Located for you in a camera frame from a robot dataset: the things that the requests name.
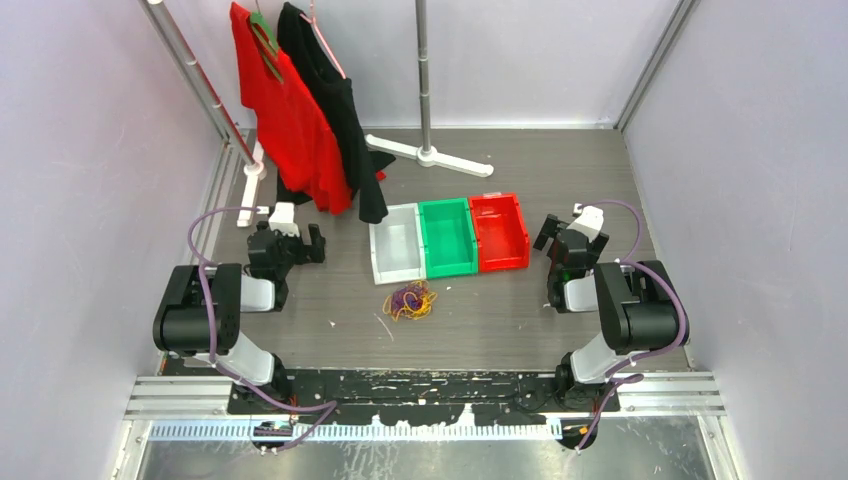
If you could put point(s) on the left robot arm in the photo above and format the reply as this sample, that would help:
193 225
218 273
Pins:
200 312

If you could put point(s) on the black t-shirt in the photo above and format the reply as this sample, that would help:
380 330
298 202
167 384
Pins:
334 95

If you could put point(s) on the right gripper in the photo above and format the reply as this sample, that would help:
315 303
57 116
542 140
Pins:
550 229

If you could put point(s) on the pink clothes hanger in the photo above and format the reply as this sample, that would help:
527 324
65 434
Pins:
311 20

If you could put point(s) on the green plastic bin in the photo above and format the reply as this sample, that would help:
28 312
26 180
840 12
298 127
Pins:
449 239

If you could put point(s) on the garment rack centre pole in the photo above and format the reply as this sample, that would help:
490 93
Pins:
426 155

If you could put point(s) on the aluminium rail frame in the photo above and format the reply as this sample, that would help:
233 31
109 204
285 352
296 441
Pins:
195 411

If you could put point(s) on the red plastic bin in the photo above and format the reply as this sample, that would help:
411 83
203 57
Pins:
502 237

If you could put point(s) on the green clothes hanger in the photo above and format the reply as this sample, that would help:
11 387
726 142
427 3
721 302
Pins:
266 44

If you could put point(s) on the white plastic bin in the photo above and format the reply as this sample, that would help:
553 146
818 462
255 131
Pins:
396 247

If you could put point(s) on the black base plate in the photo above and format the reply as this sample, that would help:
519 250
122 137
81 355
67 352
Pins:
439 397

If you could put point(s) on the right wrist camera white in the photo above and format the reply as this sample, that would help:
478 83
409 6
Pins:
588 221

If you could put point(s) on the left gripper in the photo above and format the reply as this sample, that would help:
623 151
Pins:
306 253

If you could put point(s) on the red t-shirt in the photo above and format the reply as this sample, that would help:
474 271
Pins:
290 126

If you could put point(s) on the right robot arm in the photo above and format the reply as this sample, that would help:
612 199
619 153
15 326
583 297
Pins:
635 303

